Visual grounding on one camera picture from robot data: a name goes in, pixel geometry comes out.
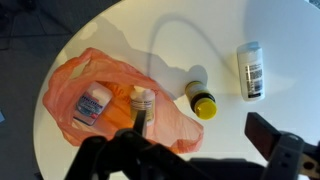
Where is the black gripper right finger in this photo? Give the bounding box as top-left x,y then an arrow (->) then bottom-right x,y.
244,111 -> 320,180

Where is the white tube with barcode label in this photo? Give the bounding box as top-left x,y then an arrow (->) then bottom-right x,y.
236,41 -> 266,102

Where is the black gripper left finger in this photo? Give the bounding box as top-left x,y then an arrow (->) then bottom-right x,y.
64,109 -> 208,180

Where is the brown bottle with yellow cap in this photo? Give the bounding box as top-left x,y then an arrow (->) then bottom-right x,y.
184,80 -> 218,121

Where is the orange plastic bag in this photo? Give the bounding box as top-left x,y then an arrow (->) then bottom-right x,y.
42,47 -> 205,155

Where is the Mentos Clean Breath container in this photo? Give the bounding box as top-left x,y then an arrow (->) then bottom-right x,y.
73,81 -> 114,127

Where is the white supplement bottle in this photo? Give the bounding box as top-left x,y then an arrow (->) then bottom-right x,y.
129,85 -> 157,127

